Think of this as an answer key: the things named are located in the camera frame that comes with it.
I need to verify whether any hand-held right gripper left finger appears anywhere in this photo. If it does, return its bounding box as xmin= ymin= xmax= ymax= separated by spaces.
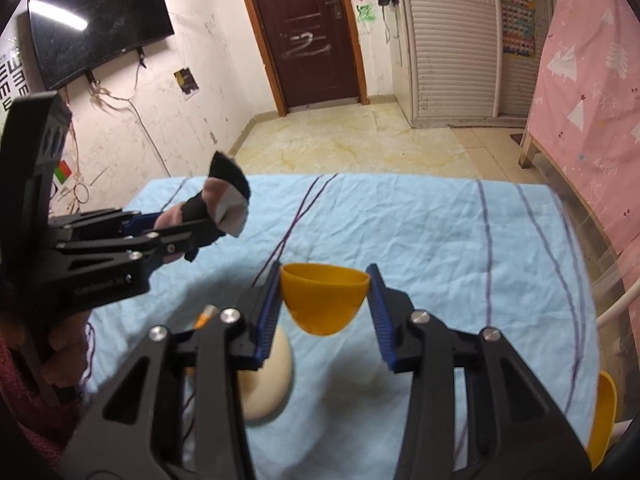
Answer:
xmin=60 ymin=261 xmax=282 ymax=480

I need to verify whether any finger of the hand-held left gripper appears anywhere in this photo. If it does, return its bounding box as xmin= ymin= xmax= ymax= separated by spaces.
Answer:
xmin=46 ymin=206 xmax=168 ymax=242
xmin=54 ymin=217 xmax=227 ymax=283

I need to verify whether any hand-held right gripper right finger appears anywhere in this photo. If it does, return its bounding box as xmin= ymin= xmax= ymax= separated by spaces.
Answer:
xmin=366 ymin=261 xmax=593 ymax=480

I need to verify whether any small yellow plastic cup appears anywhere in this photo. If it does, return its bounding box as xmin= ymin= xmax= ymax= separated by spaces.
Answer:
xmin=280 ymin=262 xmax=372 ymax=337

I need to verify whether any black and pink sock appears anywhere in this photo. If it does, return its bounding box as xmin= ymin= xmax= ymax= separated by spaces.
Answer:
xmin=154 ymin=151 xmax=252 ymax=264

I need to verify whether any yellow plastic bin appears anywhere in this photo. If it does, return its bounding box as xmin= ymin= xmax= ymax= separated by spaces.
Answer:
xmin=584 ymin=370 xmax=619 ymax=472

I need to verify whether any person's left forearm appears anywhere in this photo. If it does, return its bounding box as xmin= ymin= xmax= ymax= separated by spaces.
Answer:
xmin=0 ymin=327 xmax=73 ymax=463

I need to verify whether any person's left hand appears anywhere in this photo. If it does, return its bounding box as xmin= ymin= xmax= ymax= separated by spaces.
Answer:
xmin=41 ymin=309 xmax=95 ymax=392

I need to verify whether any orange pen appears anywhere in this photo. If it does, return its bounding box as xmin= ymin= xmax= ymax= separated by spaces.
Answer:
xmin=195 ymin=305 xmax=219 ymax=332

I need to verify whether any beige round object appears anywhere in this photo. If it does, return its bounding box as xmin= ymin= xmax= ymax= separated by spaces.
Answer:
xmin=239 ymin=327 xmax=294 ymax=423

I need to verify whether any light blue printed blanket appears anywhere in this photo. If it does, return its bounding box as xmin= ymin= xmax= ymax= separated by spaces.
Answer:
xmin=84 ymin=173 xmax=602 ymax=480

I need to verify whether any white metal chair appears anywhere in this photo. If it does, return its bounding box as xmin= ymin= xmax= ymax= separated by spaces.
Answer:
xmin=594 ymin=285 xmax=640 ymax=332

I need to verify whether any dark brown door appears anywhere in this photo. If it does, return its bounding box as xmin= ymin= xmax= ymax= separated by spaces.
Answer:
xmin=232 ymin=0 xmax=371 ymax=117

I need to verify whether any white slatted wardrobe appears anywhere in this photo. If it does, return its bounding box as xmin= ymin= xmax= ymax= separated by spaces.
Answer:
xmin=394 ymin=0 xmax=545 ymax=129

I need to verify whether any pink tree-print curtain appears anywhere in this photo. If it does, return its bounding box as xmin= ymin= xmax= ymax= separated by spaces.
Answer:
xmin=527 ymin=0 xmax=640 ymax=282

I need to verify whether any orange wall cable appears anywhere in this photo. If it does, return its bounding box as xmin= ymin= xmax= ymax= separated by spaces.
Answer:
xmin=51 ymin=120 xmax=92 ymax=207

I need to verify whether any white wall cable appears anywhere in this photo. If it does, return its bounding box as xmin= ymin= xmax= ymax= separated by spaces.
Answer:
xmin=89 ymin=82 xmax=172 ymax=177

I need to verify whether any black and white wall chart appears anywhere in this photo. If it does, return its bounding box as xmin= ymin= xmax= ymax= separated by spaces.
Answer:
xmin=0 ymin=45 xmax=30 ymax=113

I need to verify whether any small dark wall poster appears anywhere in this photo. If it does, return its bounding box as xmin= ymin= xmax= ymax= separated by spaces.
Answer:
xmin=173 ymin=67 xmax=200 ymax=101

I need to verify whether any black wall television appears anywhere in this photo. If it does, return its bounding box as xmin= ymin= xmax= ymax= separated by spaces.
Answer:
xmin=27 ymin=0 xmax=176 ymax=92

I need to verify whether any wooden bed frame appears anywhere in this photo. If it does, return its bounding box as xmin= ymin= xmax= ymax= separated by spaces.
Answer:
xmin=517 ymin=122 xmax=618 ymax=273

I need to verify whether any colourful wall chart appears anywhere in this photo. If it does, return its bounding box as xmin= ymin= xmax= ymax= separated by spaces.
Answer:
xmin=498 ymin=0 xmax=537 ymax=59

